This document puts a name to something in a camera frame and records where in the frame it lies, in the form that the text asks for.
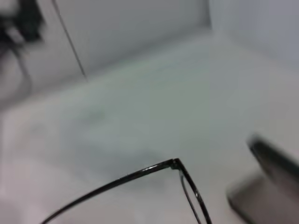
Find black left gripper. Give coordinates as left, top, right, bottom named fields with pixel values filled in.
left=0, top=0, right=45, bottom=46

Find black glasses case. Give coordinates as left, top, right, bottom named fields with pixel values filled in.
left=226, top=134, right=299, bottom=224

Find black glasses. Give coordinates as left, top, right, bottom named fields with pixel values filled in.
left=41, top=158, right=213, bottom=224

